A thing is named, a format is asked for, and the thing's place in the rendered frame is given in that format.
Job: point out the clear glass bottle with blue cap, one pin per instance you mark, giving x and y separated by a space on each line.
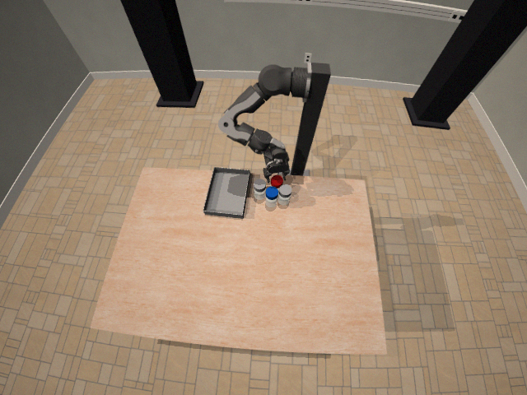
271 196

